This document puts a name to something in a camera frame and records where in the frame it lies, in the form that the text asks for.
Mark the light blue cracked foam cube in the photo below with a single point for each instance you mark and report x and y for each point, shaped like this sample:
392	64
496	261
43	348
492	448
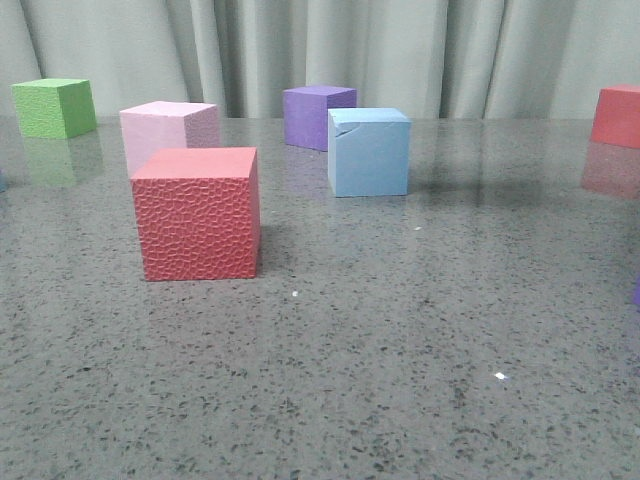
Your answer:
368	151

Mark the red textured foam cube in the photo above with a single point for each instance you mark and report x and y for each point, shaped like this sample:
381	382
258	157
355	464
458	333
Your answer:
198	213

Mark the purple foam cube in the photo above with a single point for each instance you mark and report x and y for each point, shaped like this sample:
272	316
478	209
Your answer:
305	112

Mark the pink foam cube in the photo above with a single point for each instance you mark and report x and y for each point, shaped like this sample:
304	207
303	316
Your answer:
156	125

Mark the grey-green curtain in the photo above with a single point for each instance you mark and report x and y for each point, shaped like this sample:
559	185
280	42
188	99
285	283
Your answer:
430	59

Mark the green foam cube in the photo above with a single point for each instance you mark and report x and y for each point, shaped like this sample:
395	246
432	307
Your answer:
54	108

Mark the red foam cube far right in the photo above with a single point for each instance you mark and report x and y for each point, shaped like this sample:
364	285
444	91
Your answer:
616	119

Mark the purple foam cube right edge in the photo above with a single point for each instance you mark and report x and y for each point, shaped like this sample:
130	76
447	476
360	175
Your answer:
636	293

